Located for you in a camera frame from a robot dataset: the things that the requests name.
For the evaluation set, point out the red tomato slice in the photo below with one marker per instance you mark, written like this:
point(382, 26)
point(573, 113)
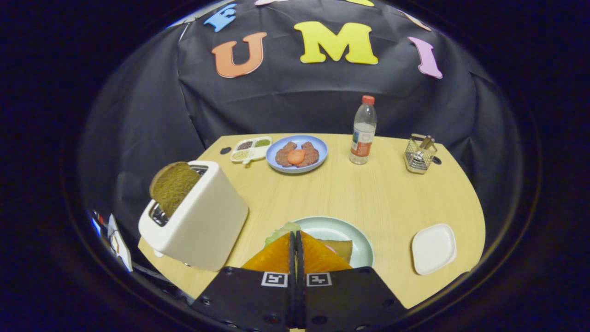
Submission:
point(296, 157)

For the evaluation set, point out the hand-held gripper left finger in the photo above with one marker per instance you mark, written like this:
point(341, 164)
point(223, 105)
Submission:
point(258, 299)

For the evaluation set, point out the blue round plate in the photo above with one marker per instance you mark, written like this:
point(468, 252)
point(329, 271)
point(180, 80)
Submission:
point(320, 145)

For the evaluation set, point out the pale green round plate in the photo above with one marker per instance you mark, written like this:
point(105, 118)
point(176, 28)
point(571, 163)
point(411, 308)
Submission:
point(341, 228)

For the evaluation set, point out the white toaster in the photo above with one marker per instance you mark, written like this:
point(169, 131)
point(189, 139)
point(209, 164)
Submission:
point(207, 221)

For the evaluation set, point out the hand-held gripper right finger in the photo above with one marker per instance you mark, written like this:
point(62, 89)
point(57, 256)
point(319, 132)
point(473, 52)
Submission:
point(341, 299)

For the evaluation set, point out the brown toasted bread slice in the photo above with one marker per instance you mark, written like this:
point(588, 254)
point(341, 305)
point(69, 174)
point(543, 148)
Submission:
point(175, 186)

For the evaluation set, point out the white divided seasoning tray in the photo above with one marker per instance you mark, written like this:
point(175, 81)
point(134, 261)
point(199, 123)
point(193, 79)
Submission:
point(251, 150)

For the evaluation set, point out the white square plate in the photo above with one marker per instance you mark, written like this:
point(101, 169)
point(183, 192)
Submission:
point(433, 249)

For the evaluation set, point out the green lettuce leaf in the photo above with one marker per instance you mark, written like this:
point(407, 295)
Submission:
point(280, 231)

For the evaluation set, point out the brown meat patty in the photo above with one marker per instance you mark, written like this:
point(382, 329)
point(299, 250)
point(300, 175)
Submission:
point(311, 154)
point(283, 154)

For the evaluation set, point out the clear bottle with red cap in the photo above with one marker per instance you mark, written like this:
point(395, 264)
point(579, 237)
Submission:
point(363, 133)

